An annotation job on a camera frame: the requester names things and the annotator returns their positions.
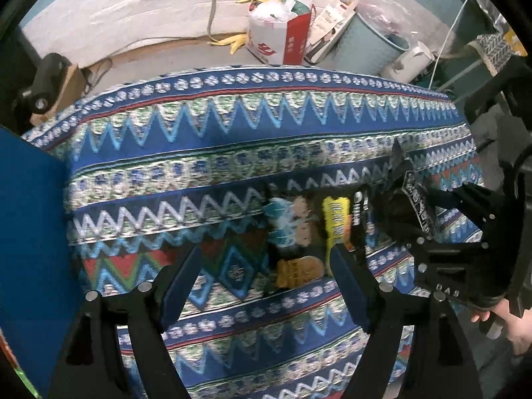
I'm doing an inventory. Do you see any plain black snack packet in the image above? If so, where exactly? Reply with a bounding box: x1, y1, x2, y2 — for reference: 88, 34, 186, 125
388, 139, 439, 235

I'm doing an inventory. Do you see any thin white cable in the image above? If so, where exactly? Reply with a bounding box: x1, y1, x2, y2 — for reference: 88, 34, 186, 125
429, 0, 471, 89

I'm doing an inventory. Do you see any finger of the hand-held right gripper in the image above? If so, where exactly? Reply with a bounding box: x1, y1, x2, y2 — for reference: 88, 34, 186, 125
431, 184, 498, 224
394, 221, 483, 255

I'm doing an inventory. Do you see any patterned blue tablecloth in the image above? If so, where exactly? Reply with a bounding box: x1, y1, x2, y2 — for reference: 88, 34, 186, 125
21, 64, 485, 399

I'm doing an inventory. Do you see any white cardboard carton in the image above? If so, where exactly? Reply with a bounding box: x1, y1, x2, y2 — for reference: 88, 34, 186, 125
305, 0, 361, 64

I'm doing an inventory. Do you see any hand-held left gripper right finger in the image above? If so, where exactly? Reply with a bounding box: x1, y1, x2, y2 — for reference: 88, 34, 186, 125
330, 246, 485, 399

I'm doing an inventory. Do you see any blue storage box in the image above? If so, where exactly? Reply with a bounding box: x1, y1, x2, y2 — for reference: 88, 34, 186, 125
0, 127, 122, 399

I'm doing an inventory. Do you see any red and white paper bag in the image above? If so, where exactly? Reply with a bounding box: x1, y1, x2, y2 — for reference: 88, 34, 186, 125
247, 0, 315, 66

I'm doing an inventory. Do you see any teal trash bin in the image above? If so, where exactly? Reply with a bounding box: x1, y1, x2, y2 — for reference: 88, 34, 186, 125
332, 9, 411, 80

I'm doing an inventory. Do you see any black device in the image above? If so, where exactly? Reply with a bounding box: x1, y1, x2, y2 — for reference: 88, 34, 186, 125
16, 52, 72, 114

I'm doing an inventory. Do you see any brown cardboard box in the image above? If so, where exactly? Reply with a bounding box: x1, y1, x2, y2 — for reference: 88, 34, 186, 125
31, 64, 89, 128

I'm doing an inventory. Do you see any person's right hand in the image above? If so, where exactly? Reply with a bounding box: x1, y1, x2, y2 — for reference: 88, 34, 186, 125
471, 299, 532, 357

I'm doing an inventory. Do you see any black cartoon snack packet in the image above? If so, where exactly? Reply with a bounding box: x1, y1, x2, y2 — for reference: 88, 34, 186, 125
265, 191, 375, 297

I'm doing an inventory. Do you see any white electric kettle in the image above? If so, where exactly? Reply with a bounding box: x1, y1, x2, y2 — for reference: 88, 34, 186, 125
379, 41, 436, 82

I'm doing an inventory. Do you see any grey plug with cable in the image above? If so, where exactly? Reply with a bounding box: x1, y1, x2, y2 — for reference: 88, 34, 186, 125
205, 0, 224, 43

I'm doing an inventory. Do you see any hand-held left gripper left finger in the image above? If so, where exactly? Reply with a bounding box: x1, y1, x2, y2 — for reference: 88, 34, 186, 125
49, 244, 203, 399

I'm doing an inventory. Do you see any black floor cable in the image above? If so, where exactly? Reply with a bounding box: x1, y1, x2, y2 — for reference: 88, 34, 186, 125
82, 59, 114, 93

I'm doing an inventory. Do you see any grey patterned cloth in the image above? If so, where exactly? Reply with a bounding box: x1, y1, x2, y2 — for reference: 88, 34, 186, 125
469, 32, 529, 76

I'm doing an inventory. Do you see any yellow banana peel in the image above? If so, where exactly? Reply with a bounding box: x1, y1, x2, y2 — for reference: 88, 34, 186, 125
209, 32, 249, 56

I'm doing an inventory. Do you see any clear plastic bag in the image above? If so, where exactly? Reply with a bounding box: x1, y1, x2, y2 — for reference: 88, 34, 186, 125
353, 0, 420, 42

